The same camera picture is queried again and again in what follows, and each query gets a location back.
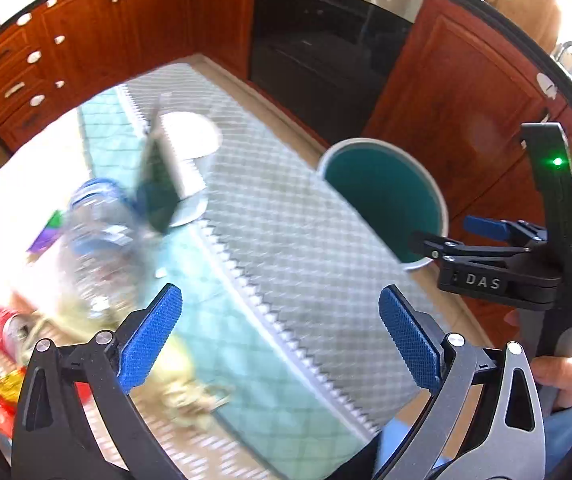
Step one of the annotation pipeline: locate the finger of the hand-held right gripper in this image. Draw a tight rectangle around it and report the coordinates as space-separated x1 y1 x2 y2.
410 231 515 262
464 215 548 246

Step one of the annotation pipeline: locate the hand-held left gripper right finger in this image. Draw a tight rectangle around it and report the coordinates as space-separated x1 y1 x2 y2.
378 284 547 480

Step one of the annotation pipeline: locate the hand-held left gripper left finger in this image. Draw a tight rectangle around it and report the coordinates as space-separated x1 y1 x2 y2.
12 283 183 480

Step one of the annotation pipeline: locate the pale yellow wrapper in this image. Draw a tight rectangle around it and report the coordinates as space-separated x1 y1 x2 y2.
138 332 234 433

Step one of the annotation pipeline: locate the grey bin with teal liner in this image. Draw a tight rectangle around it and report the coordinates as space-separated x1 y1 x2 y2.
317 136 449 272

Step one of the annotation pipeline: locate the clear plastic bottle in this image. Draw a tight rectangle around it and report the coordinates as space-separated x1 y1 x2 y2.
58 178 154 321

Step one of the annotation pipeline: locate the red yellow snack wrapper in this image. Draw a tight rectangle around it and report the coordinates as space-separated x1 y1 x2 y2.
0 367 26 433

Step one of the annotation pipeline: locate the person's right hand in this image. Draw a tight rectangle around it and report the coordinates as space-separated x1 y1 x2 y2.
533 330 572 411

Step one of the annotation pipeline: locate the wooden cabinet with panel door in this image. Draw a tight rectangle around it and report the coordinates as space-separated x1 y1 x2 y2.
361 0 572 311

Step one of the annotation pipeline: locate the purple green wrapper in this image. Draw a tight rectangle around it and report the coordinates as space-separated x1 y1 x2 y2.
26 210 64 254

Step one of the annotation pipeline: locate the grey green quilted tablecloth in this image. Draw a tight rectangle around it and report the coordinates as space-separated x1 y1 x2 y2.
0 62 447 480

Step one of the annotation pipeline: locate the built-in black oven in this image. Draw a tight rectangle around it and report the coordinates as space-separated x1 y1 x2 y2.
248 0 427 136

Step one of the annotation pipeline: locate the wooden cabinet with drawers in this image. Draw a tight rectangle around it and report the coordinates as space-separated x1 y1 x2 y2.
0 0 257 141

